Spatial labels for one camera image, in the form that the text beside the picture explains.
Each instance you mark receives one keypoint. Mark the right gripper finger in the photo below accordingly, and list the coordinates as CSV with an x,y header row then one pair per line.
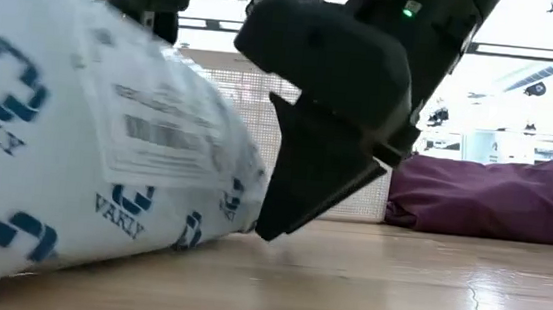
x,y
314,178
400,146

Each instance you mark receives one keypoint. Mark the white Vakly printed package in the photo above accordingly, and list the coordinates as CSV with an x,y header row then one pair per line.
x,y
55,156

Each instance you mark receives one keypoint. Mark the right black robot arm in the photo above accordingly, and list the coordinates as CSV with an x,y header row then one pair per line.
x,y
443,29

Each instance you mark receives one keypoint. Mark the white perforated plastic basket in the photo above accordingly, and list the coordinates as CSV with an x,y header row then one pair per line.
x,y
256,103

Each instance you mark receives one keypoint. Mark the white pillar box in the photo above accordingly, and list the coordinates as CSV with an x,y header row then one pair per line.
x,y
478,146

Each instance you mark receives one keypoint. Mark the maroon cloth bean bag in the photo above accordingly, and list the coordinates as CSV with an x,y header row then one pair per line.
x,y
493,199

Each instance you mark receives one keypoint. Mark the black ceiling camera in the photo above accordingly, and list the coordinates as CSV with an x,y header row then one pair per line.
x,y
439,116
535,89

